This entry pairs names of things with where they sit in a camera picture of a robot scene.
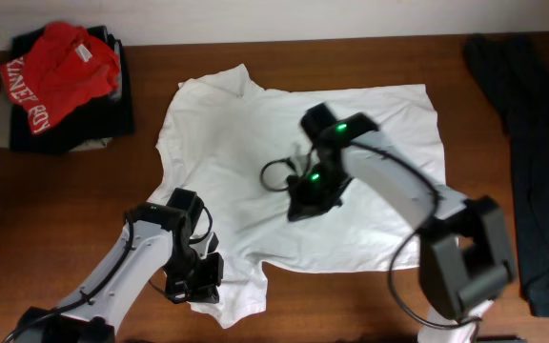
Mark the black folded garment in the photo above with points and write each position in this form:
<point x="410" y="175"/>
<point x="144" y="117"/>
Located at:
<point x="102" y="117"/>

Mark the red printed t-shirt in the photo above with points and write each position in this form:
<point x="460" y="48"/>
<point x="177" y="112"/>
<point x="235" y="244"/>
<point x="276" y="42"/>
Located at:
<point x="65" y="68"/>

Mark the white t-shirt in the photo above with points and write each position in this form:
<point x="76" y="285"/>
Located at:
<point x="234" y="143"/>

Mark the dark green trousers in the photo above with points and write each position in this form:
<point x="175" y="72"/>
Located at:
<point x="515" y="80"/>

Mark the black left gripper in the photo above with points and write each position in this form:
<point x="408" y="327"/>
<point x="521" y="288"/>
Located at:
<point x="207" y="290"/>

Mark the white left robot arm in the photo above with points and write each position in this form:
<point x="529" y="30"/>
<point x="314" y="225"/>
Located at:
<point x="155" y="238"/>

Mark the grey folded garment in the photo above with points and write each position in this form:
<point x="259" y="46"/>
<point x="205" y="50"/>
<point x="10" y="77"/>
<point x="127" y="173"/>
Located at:
<point x="5" y="117"/>

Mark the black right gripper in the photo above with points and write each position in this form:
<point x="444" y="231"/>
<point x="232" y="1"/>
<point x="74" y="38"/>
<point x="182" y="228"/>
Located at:
<point x="302" y="205"/>

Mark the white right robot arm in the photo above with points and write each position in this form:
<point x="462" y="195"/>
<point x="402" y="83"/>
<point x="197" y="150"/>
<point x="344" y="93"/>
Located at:
<point x="465" y="256"/>

